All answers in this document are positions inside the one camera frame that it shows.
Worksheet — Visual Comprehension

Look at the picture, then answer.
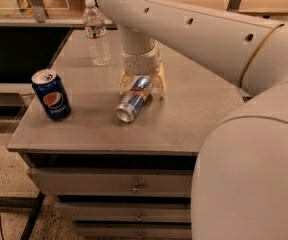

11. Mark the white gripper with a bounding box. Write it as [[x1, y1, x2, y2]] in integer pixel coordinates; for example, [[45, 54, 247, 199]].
[[118, 45, 166, 97]]

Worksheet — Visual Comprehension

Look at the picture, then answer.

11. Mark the red bull can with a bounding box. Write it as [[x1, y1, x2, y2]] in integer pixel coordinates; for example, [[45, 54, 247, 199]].
[[116, 77, 153, 123]]

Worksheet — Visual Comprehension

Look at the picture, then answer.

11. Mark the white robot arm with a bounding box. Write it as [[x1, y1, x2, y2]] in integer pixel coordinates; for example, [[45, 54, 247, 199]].
[[98, 0, 288, 240]]

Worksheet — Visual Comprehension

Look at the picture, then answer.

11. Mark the blue pepsi can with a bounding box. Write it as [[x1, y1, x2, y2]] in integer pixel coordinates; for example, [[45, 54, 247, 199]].
[[31, 69, 71, 121]]

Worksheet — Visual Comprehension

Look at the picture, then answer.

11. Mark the clear plastic water bottle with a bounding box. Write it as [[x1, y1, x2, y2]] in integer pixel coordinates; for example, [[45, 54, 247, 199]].
[[83, 0, 111, 66]]

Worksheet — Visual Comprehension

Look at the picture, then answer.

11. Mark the grey metal drawer cabinet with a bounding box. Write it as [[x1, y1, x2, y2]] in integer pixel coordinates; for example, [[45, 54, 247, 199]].
[[8, 30, 243, 227]]

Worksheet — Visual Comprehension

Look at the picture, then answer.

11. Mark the top grey drawer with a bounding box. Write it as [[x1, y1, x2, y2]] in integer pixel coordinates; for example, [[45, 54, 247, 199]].
[[28, 168, 192, 197]]

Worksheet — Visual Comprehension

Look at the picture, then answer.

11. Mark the grey drawer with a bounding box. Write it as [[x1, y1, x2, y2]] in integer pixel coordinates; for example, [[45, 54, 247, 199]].
[[28, 168, 192, 197], [55, 202, 191, 223], [73, 223, 192, 240]]

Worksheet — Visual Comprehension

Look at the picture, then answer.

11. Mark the middle grey drawer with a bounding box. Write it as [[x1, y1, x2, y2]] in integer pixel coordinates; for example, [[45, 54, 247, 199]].
[[55, 202, 191, 223]]

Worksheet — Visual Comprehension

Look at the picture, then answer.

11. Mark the bottom grey drawer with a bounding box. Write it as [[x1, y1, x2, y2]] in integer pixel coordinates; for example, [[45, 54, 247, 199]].
[[73, 223, 192, 240]]

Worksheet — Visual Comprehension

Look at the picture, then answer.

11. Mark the wooden shelf rail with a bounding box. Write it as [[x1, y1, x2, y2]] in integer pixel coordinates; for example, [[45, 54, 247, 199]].
[[0, 0, 288, 31]]

